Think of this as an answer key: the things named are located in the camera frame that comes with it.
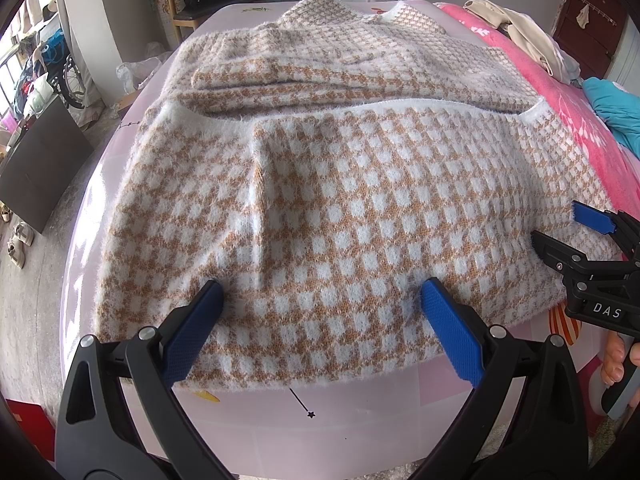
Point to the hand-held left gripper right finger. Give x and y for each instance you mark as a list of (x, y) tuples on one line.
[(450, 330)]

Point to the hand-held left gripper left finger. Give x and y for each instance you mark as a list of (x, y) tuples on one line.
[(195, 330)]

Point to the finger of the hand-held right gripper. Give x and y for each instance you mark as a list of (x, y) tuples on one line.
[(592, 216), (555, 252)]

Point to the beige houndstooth knit coat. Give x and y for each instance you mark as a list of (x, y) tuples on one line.
[(325, 185)]

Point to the pile of clothes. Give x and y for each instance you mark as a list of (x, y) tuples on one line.
[(37, 85)]

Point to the person's right hand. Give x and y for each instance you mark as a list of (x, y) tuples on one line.
[(612, 360)]

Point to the pink floral blanket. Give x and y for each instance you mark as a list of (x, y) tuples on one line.
[(565, 110)]

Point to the teal quilt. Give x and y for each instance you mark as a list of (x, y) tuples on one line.
[(615, 105)]

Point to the red box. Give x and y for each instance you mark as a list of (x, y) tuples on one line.
[(32, 430)]

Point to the beige garment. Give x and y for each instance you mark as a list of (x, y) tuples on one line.
[(530, 30)]

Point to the dark cabinet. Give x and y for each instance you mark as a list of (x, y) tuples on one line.
[(45, 170)]

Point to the white plastic bag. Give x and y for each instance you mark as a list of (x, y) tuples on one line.
[(140, 72)]

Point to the wooden chair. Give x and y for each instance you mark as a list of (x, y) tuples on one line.
[(192, 15)]

